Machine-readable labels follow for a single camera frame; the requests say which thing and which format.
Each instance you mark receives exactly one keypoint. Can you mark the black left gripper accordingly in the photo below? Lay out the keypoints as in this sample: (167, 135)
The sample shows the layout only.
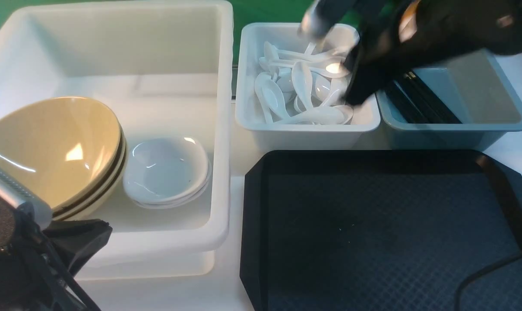
(28, 281)

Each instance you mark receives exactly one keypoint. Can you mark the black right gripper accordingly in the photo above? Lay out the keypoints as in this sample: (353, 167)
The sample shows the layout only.
(386, 50)

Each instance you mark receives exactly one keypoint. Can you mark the beige noodle bowl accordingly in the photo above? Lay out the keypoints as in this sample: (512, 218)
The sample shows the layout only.
(60, 148)
(94, 200)

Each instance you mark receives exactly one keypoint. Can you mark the white square sauce dish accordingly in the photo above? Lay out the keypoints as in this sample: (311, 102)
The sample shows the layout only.
(165, 169)

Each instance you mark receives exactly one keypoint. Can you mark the white ceramic soup spoon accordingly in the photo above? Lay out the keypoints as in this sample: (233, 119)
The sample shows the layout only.
(320, 115)

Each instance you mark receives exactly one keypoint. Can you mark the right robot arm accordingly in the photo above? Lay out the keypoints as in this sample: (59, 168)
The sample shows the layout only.
(461, 27)

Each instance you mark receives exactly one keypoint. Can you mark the white spoon with bright bowl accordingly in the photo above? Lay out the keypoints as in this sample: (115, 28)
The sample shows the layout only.
(330, 68)

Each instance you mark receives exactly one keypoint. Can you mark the beige noodle bowl in tub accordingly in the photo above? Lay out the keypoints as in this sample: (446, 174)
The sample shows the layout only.
(94, 200)

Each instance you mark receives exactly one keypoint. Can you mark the bundle of black chopsticks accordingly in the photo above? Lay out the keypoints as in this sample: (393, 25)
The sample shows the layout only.
(417, 103)

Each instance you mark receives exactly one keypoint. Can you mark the white spoon front of bin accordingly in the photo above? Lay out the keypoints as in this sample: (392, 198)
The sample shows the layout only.
(347, 113)

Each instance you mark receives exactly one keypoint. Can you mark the white spoon of bin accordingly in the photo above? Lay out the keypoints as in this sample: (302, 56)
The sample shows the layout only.
(303, 83)
(347, 113)
(270, 97)

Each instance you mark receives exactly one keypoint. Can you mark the white spoon centre of bin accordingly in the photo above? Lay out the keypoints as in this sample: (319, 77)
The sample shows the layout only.
(303, 83)

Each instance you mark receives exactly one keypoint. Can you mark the white spoon bin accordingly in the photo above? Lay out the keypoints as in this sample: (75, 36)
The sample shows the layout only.
(249, 113)

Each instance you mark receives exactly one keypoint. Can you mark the blue-grey chopstick bin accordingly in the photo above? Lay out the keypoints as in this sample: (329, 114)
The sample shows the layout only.
(476, 89)

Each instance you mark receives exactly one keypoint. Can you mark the white sauce dish in tub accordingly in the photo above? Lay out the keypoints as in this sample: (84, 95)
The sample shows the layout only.
(179, 202)

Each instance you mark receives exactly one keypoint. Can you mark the white spoon left of bin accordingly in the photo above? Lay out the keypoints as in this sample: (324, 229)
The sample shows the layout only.
(270, 97)

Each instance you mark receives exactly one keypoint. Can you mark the black serving tray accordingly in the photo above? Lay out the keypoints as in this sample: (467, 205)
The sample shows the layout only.
(382, 230)

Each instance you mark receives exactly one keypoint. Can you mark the large white plastic tub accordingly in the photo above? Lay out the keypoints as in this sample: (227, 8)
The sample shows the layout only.
(175, 242)

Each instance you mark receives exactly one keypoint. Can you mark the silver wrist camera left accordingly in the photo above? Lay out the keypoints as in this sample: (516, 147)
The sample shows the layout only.
(21, 198)

